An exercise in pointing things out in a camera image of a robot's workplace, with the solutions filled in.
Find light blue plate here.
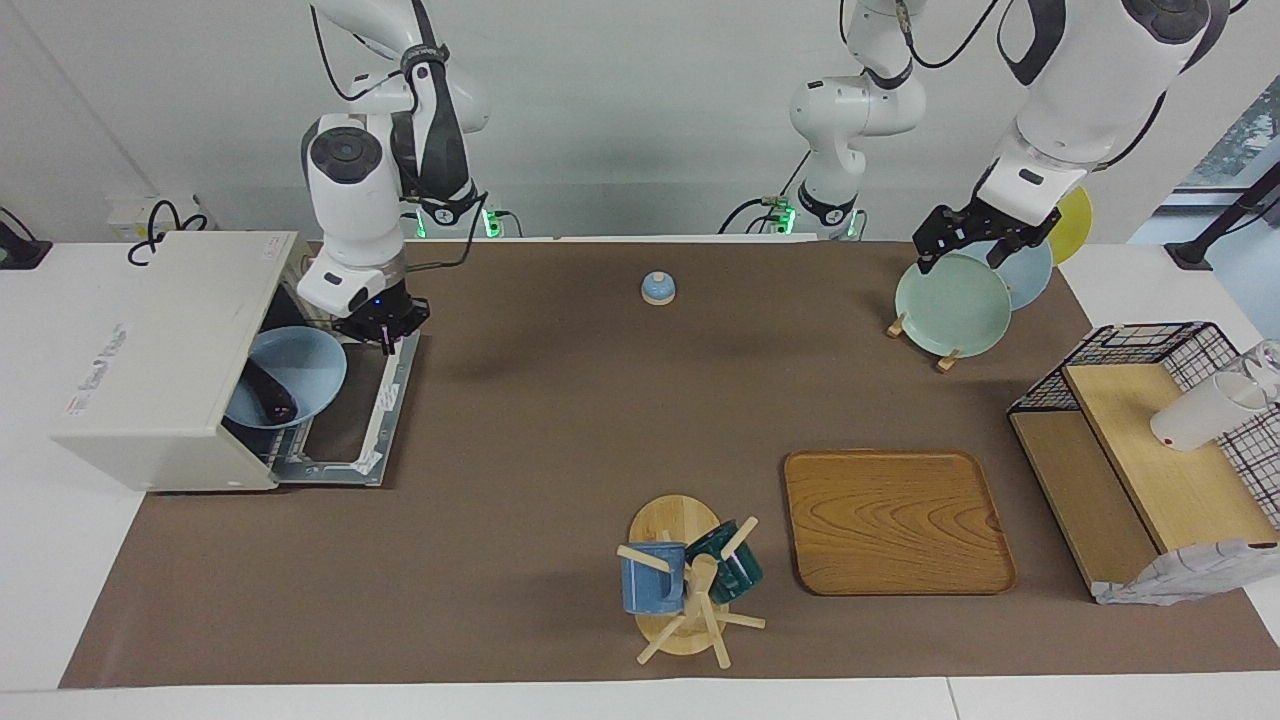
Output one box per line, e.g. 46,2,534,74
225,327,348,429
985,238,1054,311

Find glass oven door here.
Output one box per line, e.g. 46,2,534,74
272,335,421,488

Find dark purple eggplant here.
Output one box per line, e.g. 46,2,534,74
245,360,299,423

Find beige toaster oven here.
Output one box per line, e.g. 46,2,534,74
50,232,346,493

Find pale green plate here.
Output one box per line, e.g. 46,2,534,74
895,252,1013,358

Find yellow plate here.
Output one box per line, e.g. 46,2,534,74
1048,185,1094,266

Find wooden plate rack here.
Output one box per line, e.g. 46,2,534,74
887,312,961,373

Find brown table mat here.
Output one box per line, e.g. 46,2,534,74
60,240,1280,689

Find white cup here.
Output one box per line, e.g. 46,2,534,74
1150,372,1273,453

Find window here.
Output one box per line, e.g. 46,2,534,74
1180,75,1280,191

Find wooden serving tray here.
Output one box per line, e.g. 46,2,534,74
783,450,1018,597

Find white power strip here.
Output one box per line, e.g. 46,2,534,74
108,195,216,241

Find wooden shelf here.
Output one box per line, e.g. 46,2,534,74
1008,362,1280,601

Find wooden mug tree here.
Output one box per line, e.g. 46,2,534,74
617,495,767,669

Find blue mug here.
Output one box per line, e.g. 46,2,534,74
621,542,688,615

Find grey white patterned cloth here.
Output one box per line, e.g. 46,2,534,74
1093,538,1280,606

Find dark green mug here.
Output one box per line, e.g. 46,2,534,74
685,520,764,604

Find black wire mesh basket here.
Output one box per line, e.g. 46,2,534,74
1008,322,1280,526

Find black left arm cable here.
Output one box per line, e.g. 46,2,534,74
840,0,1241,216

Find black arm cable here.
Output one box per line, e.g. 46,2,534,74
840,0,1241,216
310,0,491,273

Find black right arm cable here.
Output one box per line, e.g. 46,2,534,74
310,0,491,273

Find black power cable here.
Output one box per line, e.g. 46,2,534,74
127,200,209,267

